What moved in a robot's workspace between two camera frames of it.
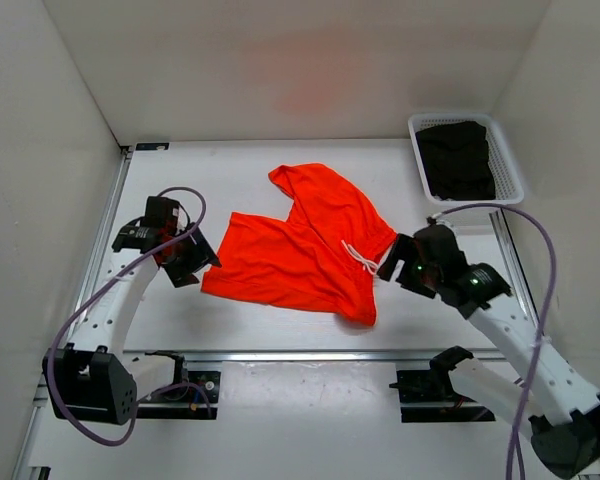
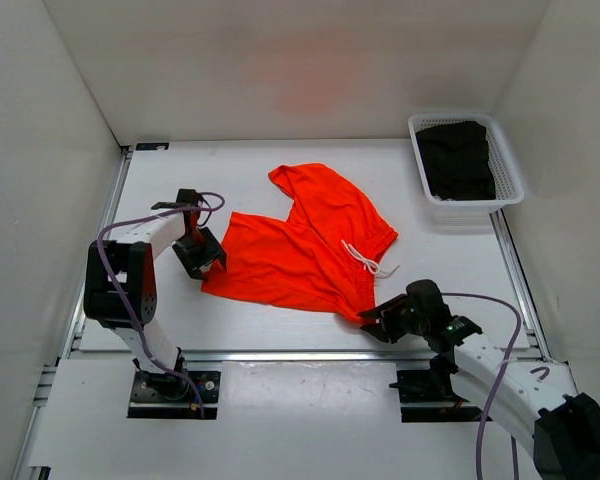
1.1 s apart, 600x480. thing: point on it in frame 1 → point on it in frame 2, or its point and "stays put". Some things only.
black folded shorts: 457,162 stays put
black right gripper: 404,248 → 395,303
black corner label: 152,146 stays put
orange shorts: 323,257 stays put
